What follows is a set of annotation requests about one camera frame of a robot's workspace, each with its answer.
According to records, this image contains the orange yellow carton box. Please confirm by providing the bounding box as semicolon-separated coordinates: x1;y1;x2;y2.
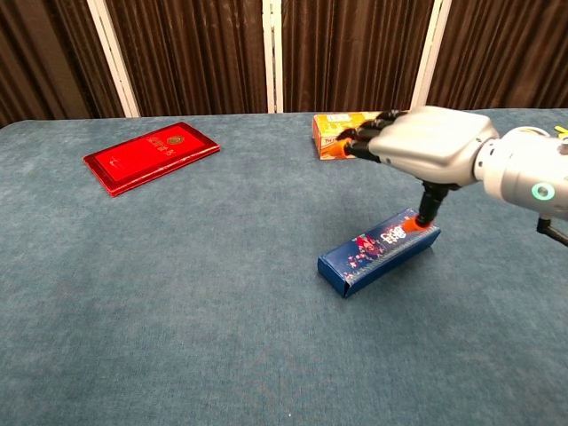
312;110;403;161

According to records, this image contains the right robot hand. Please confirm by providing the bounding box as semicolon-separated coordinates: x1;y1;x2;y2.
333;105;501;234

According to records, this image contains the dark brown curtain panel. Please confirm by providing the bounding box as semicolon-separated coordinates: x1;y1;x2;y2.
0;0;126;129
281;0;435;114
103;0;270;118
427;0;568;111

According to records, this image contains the red certificate book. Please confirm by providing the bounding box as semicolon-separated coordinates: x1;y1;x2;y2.
83;121;222;198

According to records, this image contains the blue felt table mat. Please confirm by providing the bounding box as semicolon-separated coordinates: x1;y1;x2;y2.
0;107;568;426

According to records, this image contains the white box with blue edge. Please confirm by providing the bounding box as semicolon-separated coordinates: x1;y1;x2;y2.
316;207;442;300

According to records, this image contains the white partition post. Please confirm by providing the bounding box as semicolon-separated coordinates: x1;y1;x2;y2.
262;0;285;114
409;0;454;111
85;0;141;119

